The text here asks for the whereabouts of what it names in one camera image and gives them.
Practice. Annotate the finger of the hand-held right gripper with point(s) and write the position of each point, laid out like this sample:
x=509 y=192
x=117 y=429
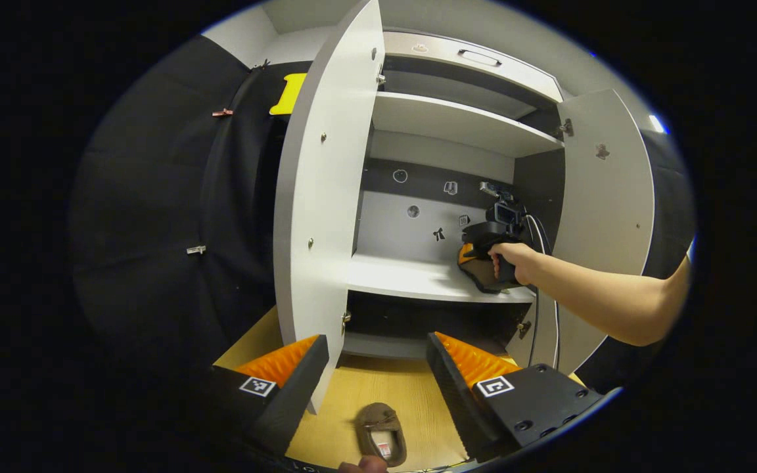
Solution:
x=467 y=255

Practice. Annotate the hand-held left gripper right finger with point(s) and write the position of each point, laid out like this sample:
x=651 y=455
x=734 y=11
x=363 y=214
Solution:
x=457 y=397

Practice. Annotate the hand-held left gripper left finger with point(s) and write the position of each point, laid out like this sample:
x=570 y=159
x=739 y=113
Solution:
x=296 y=397

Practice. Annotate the brown shoe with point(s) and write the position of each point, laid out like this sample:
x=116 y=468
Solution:
x=382 y=433

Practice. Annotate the grey cabinet door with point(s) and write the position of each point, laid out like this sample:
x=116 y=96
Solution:
x=605 y=217
x=326 y=197

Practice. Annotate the grey shoe cabinet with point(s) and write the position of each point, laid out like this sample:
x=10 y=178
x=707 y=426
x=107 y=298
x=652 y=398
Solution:
x=431 y=131

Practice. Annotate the grey cabinet shelf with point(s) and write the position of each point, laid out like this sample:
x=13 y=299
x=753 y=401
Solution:
x=418 y=279
x=457 y=125

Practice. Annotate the grey cabinet drawer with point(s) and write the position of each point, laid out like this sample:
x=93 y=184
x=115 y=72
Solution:
x=431 y=56

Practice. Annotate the silver cloth clip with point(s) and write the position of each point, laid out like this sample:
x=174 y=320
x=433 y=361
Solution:
x=196 y=249

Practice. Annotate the small ceiling light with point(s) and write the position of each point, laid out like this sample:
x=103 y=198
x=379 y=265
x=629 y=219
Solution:
x=656 y=123

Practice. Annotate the black cloth clip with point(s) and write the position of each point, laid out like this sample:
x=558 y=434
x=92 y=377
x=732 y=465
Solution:
x=260 y=64

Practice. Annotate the red cloth clip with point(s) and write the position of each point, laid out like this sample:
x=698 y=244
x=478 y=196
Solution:
x=223 y=112

